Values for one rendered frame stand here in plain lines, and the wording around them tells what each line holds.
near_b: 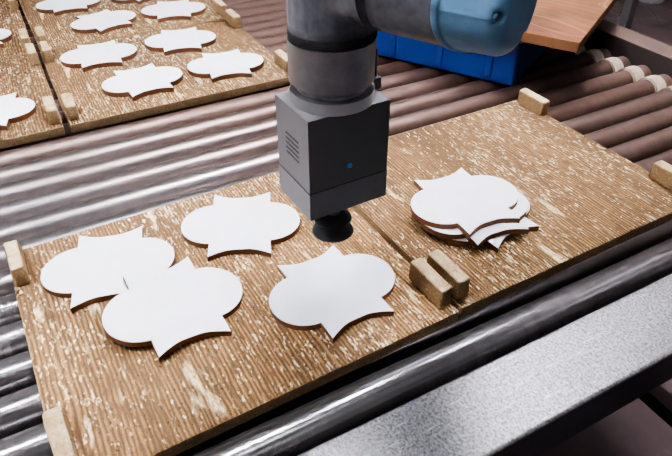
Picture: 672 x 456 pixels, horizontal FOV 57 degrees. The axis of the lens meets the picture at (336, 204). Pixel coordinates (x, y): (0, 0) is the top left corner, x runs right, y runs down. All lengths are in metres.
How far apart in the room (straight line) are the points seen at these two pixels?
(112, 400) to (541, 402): 0.41
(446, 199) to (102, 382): 0.45
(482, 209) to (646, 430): 1.19
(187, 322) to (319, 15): 0.34
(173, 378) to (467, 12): 0.43
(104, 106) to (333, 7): 0.71
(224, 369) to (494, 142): 0.56
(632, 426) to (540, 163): 1.07
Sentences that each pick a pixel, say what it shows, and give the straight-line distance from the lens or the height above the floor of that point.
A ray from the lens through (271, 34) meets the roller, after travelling 1.46.
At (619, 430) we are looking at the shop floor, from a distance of 1.87.
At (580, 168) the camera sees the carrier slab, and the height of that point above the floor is 0.94.
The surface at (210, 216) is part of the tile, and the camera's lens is 0.81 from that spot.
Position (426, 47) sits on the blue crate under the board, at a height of 0.96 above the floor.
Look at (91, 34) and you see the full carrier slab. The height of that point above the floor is 0.94.
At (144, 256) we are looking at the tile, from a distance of 0.77.
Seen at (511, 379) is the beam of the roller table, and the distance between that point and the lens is 0.67.
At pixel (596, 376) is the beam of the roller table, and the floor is 0.92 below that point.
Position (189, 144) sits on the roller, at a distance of 1.02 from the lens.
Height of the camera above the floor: 1.42
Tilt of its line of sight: 36 degrees down
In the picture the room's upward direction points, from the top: straight up
